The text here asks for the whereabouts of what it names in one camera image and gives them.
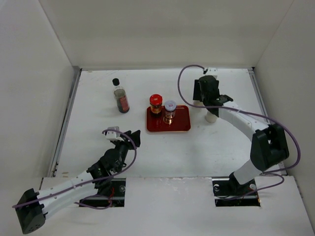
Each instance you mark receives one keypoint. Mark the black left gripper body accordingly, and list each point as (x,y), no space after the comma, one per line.
(123,147)

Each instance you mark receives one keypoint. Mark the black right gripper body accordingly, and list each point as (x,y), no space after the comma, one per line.
(198,95)

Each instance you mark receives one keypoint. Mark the black-cap white powder jar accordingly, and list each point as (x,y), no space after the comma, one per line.
(210,118)

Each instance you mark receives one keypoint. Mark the small white-lid spice jar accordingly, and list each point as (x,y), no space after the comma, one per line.
(169,111)

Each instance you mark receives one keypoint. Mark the red-lid chili sauce jar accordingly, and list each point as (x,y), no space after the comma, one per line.
(155,105)

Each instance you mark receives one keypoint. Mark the tall dark sauce bottle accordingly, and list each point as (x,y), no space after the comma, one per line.
(120,96)

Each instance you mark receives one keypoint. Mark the clear-top salt grinder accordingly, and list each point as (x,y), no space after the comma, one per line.
(198,103)

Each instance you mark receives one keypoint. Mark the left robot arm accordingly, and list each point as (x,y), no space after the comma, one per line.
(35,207)

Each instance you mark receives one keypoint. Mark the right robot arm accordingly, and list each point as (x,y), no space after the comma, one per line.
(269,144)

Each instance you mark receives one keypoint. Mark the red gold-rimmed tray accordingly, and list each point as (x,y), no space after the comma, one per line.
(159,122)

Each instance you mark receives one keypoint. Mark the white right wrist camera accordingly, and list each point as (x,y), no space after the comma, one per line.
(210,71)

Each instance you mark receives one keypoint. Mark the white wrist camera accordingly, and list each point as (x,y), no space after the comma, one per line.
(112,133)
(210,71)

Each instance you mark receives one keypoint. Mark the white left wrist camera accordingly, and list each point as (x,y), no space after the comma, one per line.
(112,133)

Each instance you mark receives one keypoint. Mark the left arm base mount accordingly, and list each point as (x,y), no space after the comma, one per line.
(113,195)

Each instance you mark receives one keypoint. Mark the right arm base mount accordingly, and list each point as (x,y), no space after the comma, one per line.
(229,193)

